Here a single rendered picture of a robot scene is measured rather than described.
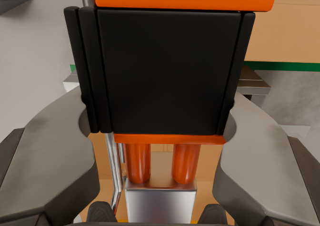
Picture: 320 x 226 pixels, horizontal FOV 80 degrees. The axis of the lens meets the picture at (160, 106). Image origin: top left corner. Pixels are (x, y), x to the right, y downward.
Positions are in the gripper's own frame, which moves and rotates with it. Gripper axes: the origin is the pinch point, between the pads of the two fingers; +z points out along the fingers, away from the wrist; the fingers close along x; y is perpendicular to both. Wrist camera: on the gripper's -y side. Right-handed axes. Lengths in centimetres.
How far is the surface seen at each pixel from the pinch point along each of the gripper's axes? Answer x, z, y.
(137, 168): -1.4, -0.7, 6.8
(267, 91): 38, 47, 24
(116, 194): -3.5, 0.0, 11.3
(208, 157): 12.3, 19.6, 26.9
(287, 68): 85, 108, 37
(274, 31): 37, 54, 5
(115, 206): -3.8, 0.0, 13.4
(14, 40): -86, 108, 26
